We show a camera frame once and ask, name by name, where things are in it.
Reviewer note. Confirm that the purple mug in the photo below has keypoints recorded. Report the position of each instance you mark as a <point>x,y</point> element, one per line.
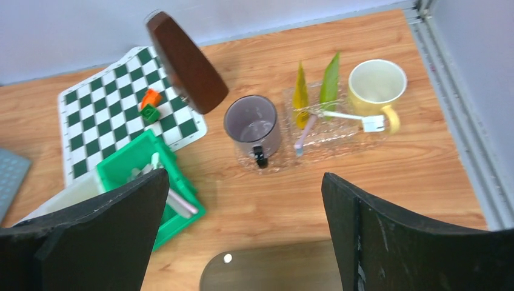
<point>252,122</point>

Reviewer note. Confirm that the white bin with toothpastes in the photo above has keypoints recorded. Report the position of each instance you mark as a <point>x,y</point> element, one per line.
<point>85,187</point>

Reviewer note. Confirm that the brown wooden metronome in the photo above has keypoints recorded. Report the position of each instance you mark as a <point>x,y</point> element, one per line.
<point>191,75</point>

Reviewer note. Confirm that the cream mug yellow handle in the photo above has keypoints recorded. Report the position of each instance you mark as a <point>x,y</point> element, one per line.
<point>373,88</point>

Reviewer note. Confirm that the white toothbrush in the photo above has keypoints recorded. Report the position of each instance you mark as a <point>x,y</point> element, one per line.
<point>374,123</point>
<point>155,161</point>

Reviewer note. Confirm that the green white chessboard mat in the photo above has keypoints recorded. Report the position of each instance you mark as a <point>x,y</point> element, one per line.
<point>100,114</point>

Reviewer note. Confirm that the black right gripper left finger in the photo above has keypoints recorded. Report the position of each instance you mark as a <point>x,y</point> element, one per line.
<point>102,243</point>

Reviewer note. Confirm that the orange toy block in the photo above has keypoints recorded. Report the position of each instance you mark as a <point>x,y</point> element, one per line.
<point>151,97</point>

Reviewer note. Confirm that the green toy block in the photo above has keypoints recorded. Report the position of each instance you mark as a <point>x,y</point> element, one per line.
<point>150,114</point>

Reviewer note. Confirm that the yellow toothpaste tube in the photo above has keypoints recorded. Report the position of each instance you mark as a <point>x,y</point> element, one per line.
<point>300,99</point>

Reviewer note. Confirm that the light blue perforated basket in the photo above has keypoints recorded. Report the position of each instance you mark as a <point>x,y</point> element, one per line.
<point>14,169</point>

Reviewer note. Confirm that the green plastic bin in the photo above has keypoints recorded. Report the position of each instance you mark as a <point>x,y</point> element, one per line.
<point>117,170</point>

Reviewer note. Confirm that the pink toothbrush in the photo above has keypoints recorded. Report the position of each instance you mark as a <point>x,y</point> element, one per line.
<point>180,205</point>
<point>299,144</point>

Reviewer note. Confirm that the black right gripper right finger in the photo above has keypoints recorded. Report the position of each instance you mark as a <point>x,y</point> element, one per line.
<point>379,245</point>

